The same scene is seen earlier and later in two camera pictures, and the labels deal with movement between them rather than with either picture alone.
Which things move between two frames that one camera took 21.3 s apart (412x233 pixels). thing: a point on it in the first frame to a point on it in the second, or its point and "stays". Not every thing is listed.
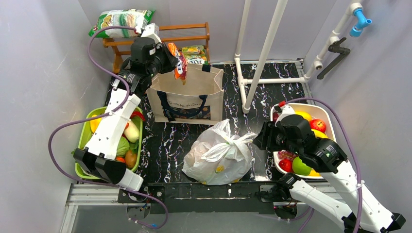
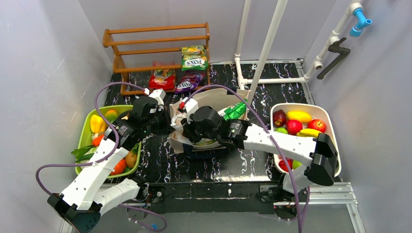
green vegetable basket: [130, 149] stays
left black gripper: [170, 60] to [163, 120]
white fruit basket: [322, 118] stays
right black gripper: [261, 138] to [191, 130]
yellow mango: [304, 115] stays
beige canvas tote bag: [199, 101] to [178, 142]
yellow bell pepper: [94, 123] stays
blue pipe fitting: [356, 30] stays
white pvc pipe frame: [246, 101] stays
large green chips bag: [137, 18] to [236, 110]
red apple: [317, 124] stays
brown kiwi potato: [130, 158] stays
